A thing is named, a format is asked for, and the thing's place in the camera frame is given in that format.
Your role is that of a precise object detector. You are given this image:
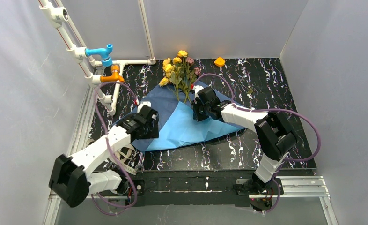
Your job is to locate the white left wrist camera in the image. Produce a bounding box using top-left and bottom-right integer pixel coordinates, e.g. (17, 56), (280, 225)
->
(137, 101), (151, 113)

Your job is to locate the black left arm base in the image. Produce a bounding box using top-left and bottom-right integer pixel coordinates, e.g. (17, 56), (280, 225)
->
(108, 179), (145, 211)

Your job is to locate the brown pink fake flower bunch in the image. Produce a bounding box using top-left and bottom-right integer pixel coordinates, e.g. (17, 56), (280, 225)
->
(182, 57), (201, 102)

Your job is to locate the yellow fake flower bunch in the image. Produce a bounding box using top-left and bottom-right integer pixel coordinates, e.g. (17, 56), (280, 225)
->
(159, 50), (190, 103)

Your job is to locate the white pvc pipe frame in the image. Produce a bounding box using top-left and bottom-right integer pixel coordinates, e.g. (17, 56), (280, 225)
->
(38, 0), (156, 116)

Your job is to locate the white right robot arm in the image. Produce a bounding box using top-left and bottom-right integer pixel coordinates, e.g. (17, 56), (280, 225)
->
(191, 85), (298, 192)

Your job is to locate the orange plastic tap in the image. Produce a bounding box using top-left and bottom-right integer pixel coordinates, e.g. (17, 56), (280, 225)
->
(100, 64), (125, 83)

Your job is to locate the aluminium extrusion frame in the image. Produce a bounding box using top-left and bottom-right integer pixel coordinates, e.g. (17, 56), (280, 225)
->
(43, 67), (338, 225)

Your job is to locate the orange plastic piece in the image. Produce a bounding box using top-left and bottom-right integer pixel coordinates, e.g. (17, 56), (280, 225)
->
(213, 57), (226, 67)

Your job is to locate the blue plastic tap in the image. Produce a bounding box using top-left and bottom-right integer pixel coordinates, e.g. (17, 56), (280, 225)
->
(85, 44), (113, 67)

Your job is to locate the silver open-end wrench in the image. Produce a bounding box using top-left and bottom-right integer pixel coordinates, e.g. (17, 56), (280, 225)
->
(134, 152), (145, 173)

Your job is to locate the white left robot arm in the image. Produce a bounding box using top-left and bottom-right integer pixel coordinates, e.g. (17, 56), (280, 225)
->
(48, 101), (159, 207)

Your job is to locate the cream printed ribbon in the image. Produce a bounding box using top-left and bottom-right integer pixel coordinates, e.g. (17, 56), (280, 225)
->
(86, 138), (138, 175)

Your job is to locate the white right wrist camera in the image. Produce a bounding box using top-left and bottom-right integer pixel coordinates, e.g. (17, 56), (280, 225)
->
(191, 85), (204, 101)

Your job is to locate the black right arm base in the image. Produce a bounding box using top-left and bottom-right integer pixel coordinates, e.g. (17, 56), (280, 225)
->
(233, 175), (284, 213)

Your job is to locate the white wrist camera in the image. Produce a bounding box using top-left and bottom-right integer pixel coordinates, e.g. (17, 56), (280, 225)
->
(137, 101), (151, 113)
(191, 85), (204, 101)

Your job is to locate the blue wrapping paper sheet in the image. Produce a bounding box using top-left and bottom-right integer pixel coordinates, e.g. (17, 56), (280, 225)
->
(131, 86), (244, 152)

